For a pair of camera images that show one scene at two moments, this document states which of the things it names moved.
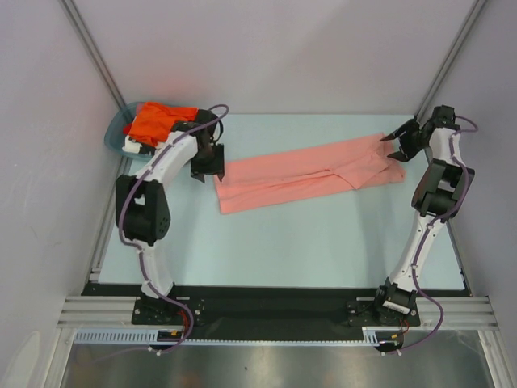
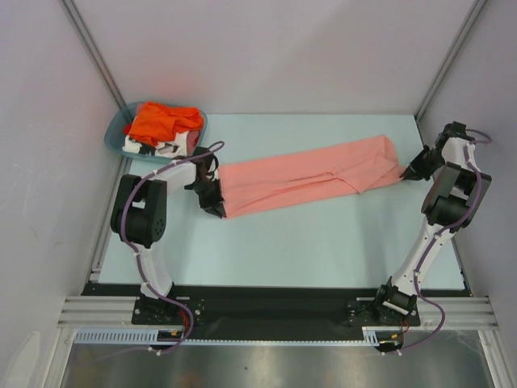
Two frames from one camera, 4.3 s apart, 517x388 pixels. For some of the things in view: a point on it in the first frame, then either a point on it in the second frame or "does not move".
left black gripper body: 209,162 → 209,192
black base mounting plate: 230,312 does not move
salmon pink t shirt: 365,162 does not move
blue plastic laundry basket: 115,134 does not move
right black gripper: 407,152 → 416,169
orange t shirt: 153,121 does not move
